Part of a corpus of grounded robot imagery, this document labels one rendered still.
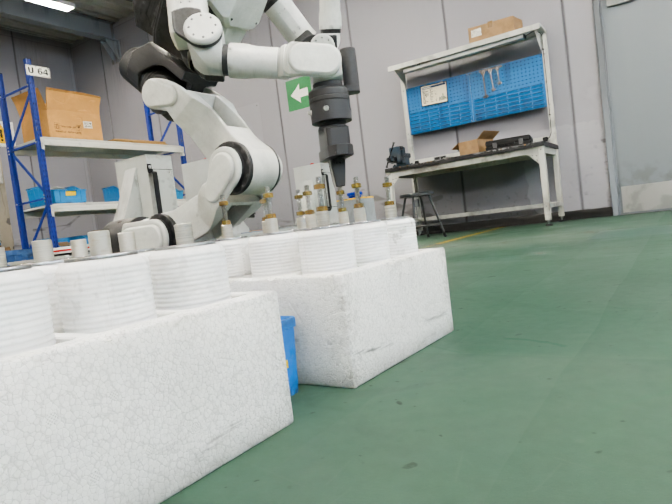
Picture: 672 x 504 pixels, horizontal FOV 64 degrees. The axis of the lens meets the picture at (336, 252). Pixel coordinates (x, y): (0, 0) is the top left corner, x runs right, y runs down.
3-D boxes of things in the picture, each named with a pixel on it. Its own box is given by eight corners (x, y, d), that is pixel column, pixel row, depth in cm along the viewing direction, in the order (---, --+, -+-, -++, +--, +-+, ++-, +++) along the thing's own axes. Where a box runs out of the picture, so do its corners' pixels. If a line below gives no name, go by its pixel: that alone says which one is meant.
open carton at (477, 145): (468, 159, 584) (466, 138, 583) (502, 153, 555) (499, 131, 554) (452, 159, 564) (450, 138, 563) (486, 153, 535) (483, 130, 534)
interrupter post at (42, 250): (30, 269, 66) (26, 242, 65) (49, 266, 68) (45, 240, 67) (40, 268, 64) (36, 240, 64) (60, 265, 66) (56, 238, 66)
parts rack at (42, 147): (24, 286, 565) (-9, 73, 553) (169, 263, 723) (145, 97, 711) (58, 284, 530) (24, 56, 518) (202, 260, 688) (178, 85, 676)
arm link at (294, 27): (311, 73, 170) (264, 12, 163) (309, 71, 182) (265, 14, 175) (340, 49, 168) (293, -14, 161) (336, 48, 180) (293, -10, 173)
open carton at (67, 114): (14, 147, 562) (6, 98, 559) (76, 150, 624) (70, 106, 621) (47, 136, 533) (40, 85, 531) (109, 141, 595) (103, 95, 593)
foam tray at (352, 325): (189, 374, 106) (176, 283, 105) (310, 328, 138) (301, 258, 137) (355, 389, 84) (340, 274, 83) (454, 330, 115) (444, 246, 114)
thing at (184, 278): (150, 395, 69) (130, 254, 68) (206, 373, 77) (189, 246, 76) (202, 401, 63) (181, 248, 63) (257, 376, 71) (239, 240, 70)
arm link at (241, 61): (276, 63, 111) (180, 57, 110) (277, 93, 121) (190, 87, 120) (279, 21, 115) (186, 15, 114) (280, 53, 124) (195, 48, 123)
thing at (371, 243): (391, 321, 98) (379, 221, 97) (341, 324, 101) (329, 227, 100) (401, 311, 107) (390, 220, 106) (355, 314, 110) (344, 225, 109)
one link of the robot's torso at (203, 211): (128, 230, 164) (221, 132, 139) (180, 226, 180) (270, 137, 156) (150, 275, 161) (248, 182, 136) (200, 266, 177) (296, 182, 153)
